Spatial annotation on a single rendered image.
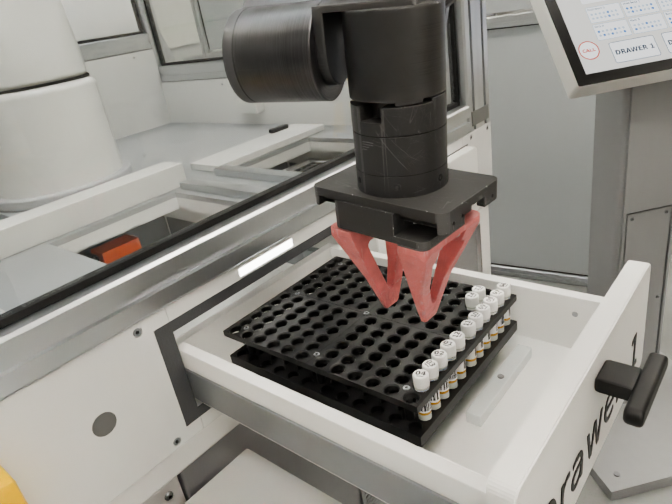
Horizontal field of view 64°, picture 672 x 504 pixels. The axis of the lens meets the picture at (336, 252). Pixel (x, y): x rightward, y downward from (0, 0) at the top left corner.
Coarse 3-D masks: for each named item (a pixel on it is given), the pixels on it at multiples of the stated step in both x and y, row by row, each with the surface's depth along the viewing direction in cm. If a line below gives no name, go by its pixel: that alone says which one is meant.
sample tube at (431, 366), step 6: (426, 360) 42; (432, 360) 42; (426, 366) 41; (432, 366) 41; (432, 372) 41; (438, 372) 42; (432, 378) 42; (438, 390) 42; (438, 396) 42; (432, 402) 43; (438, 402) 43; (432, 408) 43; (438, 408) 43
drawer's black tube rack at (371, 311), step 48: (288, 288) 59; (336, 288) 57; (240, 336) 52; (288, 336) 51; (336, 336) 49; (384, 336) 48; (432, 336) 47; (288, 384) 50; (336, 384) 48; (384, 384) 42; (432, 432) 42
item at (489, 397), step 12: (516, 348) 52; (528, 348) 52; (516, 360) 50; (528, 360) 52; (504, 372) 49; (516, 372) 50; (492, 384) 48; (504, 384) 48; (480, 396) 47; (492, 396) 47; (468, 408) 46; (480, 408) 46; (492, 408) 46; (468, 420) 46; (480, 420) 45
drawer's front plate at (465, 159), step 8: (456, 152) 86; (464, 152) 86; (472, 152) 87; (448, 160) 83; (456, 160) 84; (464, 160) 86; (472, 160) 88; (456, 168) 84; (464, 168) 86; (472, 168) 88; (472, 208) 91; (376, 240) 71; (376, 248) 72; (384, 248) 72
